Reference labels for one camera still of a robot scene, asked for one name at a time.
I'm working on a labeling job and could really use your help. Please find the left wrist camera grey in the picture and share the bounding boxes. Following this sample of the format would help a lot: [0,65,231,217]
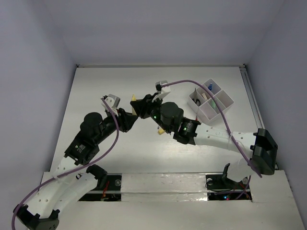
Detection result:
[100,94,120,110]

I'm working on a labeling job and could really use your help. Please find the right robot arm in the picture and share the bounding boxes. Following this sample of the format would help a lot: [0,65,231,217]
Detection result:
[130,94,278,188]

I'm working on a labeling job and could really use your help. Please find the clear blue spray bottle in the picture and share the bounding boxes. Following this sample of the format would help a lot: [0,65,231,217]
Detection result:
[208,83,213,91]

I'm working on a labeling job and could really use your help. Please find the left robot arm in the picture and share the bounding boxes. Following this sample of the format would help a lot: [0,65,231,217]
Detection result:
[12,108,138,230]

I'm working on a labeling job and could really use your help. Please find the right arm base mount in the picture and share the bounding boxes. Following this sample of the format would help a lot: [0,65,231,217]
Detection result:
[205,164,252,201]

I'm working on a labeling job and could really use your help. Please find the clear green tube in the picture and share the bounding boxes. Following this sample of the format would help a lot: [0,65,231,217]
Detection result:
[211,100,219,113]

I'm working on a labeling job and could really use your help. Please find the silver taped rail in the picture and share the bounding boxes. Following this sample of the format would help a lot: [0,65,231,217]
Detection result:
[120,173,208,202]

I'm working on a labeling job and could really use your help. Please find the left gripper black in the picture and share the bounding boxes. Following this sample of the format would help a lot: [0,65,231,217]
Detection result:
[95,107,138,143]

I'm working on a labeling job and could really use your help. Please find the black handled scissors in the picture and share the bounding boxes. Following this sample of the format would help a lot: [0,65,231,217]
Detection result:
[193,88,201,106]

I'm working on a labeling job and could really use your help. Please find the yellow binder clip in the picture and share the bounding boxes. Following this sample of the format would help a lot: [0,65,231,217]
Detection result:
[157,128,165,135]

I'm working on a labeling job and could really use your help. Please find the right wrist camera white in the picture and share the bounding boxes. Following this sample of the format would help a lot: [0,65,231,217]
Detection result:
[155,80,171,96]

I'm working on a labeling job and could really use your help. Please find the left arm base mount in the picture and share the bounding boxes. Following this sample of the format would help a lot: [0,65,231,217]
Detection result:
[79,164,122,202]

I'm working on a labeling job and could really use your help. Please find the white divided organizer tray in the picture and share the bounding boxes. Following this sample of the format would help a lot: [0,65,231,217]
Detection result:
[187,79,234,125]

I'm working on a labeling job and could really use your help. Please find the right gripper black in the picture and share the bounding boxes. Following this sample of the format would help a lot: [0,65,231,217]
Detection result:
[130,92,172,134]

